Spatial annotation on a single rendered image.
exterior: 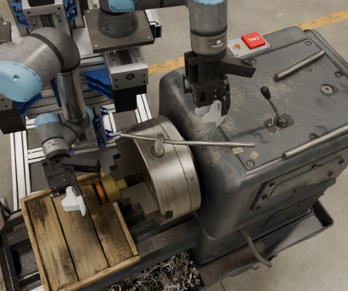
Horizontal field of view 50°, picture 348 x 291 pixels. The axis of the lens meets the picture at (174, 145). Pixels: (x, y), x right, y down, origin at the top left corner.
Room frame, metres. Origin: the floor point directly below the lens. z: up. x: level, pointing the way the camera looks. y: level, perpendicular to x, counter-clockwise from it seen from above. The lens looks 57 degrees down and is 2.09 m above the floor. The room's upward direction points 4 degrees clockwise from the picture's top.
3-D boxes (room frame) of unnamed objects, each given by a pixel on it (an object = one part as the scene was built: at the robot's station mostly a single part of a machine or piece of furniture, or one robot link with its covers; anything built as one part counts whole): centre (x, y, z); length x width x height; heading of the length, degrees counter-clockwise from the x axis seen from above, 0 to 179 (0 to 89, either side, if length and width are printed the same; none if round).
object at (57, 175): (0.51, 0.33, 1.08); 0.12 x 0.09 x 0.08; 28
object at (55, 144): (0.58, 0.37, 1.09); 0.08 x 0.05 x 0.08; 119
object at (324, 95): (0.76, -0.29, 1.06); 0.59 x 0.48 x 0.39; 119
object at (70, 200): (0.42, 0.28, 1.09); 0.09 x 0.06 x 0.03; 28
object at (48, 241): (0.41, 0.30, 0.89); 0.36 x 0.30 x 0.04; 29
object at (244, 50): (0.95, -0.21, 1.23); 0.13 x 0.08 x 0.05; 119
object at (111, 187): (0.47, 0.18, 1.08); 0.09 x 0.09 x 0.09; 29
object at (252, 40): (0.96, -0.23, 1.26); 0.06 x 0.06 x 0.02; 29
